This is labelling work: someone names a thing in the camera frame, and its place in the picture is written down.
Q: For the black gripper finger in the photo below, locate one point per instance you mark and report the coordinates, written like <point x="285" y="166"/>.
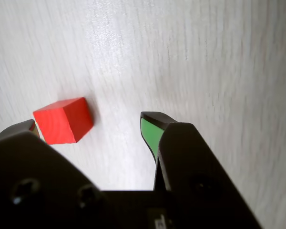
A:
<point x="38" y="181"/>
<point x="193" y="167"/>

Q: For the red wooden cube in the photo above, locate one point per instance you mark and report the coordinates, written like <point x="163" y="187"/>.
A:
<point x="59" y="124"/>

